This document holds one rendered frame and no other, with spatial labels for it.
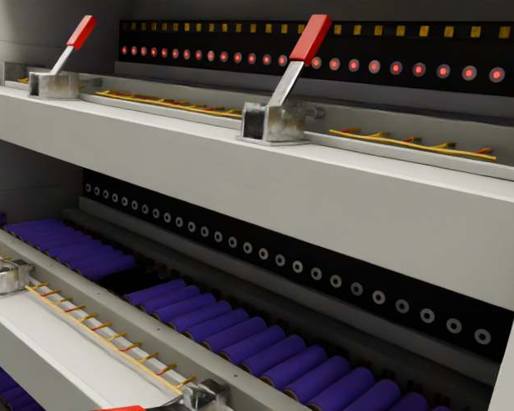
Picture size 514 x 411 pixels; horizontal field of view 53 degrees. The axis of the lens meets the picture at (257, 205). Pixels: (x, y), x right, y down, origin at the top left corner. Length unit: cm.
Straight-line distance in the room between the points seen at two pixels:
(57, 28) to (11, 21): 6
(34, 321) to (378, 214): 33
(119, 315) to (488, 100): 33
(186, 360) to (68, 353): 10
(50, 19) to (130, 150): 37
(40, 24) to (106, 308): 40
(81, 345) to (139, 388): 8
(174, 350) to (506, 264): 24
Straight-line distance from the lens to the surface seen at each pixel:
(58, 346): 45
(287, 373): 38
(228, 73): 57
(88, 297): 47
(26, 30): 71
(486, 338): 41
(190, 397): 33
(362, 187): 25
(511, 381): 23
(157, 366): 40
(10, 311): 51
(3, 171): 72
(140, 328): 42
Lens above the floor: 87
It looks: 2 degrees down
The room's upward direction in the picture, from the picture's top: 15 degrees clockwise
